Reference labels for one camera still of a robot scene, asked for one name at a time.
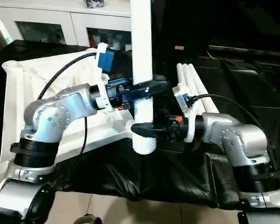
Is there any white plastic table leg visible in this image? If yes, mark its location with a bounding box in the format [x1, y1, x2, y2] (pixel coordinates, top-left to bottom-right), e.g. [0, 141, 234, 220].
[182, 63, 213, 112]
[176, 63, 189, 89]
[130, 0, 157, 155]
[188, 63, 220, 113]

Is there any white plastic table top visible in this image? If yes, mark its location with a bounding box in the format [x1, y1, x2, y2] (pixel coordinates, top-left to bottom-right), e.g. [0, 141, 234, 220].
[0, 48, 136, 187]

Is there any black mat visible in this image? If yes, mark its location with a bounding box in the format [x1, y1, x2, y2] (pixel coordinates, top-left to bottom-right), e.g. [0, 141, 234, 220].
[0, 39, 280, 210]

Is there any white cabinet with glass doors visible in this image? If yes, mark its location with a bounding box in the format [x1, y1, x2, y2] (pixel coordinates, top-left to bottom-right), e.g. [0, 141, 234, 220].
[0, 0, 133, 51]

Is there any dark rounded object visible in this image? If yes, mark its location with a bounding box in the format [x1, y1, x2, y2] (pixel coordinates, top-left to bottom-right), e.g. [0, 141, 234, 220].
[76, 213, 102, 224]

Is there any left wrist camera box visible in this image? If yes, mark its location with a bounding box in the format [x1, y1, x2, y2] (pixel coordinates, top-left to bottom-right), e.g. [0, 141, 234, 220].
[94, 42, 116, 112]

